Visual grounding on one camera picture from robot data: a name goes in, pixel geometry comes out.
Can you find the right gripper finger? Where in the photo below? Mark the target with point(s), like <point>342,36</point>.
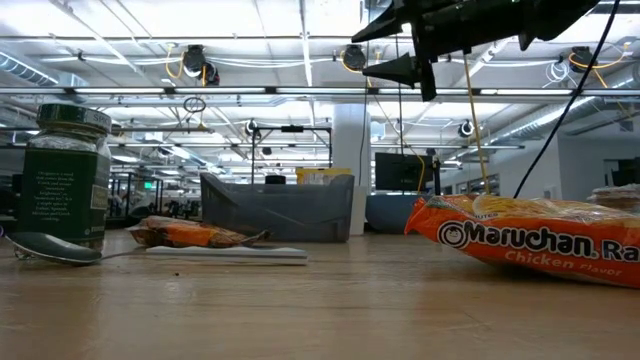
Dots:
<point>395,25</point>
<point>400,70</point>

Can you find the yellow snack bag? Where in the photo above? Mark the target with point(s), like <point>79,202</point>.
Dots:
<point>320,176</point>

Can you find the orange chicken ramen packet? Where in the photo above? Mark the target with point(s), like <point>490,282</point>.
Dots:
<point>525,240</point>

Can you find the green label spice jar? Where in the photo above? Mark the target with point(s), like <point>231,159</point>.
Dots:
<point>65,190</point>

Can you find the black monitor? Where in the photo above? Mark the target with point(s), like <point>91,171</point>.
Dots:
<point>400,172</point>

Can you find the black background robot rig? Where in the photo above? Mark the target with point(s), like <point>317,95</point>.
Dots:
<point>292,129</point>

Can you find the blue bowl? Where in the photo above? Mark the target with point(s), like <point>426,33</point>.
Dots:
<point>387,212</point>

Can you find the grey plastic utensil tray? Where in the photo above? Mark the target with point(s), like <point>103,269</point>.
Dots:
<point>280,215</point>

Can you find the brown orange snack packet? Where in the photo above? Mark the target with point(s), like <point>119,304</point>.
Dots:
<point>190,234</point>

